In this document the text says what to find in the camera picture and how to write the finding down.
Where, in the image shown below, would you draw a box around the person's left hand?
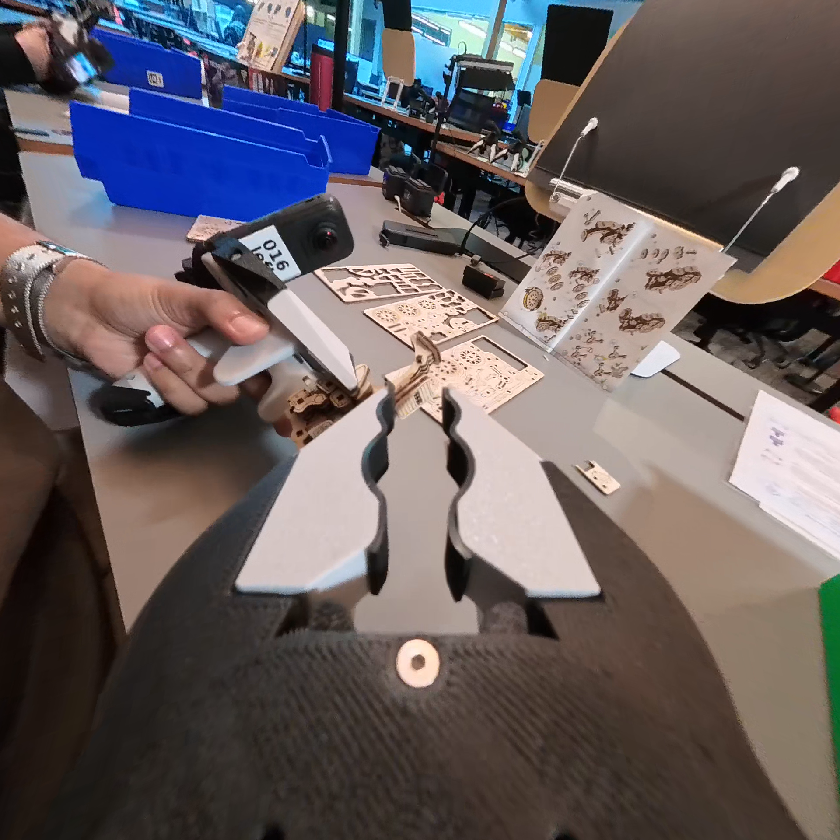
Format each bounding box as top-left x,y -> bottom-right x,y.
56,262 -> 271,417

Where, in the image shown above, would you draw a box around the black flat device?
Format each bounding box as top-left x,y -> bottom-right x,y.
459,233 -> 534,284

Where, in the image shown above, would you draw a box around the silver wristband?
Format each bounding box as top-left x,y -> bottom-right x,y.
0,239 -> 109,362

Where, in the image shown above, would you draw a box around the red cylinder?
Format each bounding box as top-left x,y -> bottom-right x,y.
308,42 -> 342,111

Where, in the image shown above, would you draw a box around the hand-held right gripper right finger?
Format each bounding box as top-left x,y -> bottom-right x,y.
441,387 -> 602,602

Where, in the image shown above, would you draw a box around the beige chair back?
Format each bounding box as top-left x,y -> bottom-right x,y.
528,79 -> 572,145
382,29 -> 417,86

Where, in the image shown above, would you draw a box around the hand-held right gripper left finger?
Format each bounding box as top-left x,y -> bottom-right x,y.
234,385 -> 396,597

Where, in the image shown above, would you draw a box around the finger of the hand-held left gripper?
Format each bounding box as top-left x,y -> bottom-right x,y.
213,290 -> 361,395

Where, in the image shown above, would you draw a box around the wooden puzzle sheet small wheels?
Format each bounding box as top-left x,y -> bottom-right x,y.
363,292 -> 500,349

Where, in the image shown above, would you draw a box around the papers in plastic sleeve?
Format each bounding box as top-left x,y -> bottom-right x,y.
728,390 -> 840,560

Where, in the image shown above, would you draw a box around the wooden puzzle sheet large cutouts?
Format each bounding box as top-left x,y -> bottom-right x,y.
314,262 -> 439,304

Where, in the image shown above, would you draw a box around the dark printed box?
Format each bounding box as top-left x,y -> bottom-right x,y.
200,51 -> 309,106

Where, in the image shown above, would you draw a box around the long wooden table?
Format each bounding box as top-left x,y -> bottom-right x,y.
344,92 -> 549,191

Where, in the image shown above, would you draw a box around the grey desk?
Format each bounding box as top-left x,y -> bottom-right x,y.
3,88 -> 840,840

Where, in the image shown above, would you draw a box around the blue plastic bin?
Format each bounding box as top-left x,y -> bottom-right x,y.
69,87 -> 333,221
221,84 -> 383,177
90,26 -> 204,101

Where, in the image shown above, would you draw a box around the printed cardboard box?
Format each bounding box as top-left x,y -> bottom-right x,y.
236,0 -> 306,73

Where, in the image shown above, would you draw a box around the book stand with white base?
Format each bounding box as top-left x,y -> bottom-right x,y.
524,0 -> 840,380

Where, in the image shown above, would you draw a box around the wooden puzzle sheet rectangular window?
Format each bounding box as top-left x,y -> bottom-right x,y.
384,335 -> 546,425

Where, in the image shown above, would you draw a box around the green plastic bin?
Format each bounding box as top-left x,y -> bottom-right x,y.
818,573 -> 840,752

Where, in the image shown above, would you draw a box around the long black case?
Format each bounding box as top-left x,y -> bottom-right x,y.
381,220 -> 475,257

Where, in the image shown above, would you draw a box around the small black box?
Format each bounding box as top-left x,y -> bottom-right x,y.
461,264 -> 508,298

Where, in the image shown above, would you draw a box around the printed instruction booklet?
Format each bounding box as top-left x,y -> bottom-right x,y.
499,190 -> 737,393

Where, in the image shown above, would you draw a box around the small notched wooden piece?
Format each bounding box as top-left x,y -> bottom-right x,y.
575,461 -> 622,495

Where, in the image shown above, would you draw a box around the partly built wooden model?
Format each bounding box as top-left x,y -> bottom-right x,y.
287,331 -> 442,450

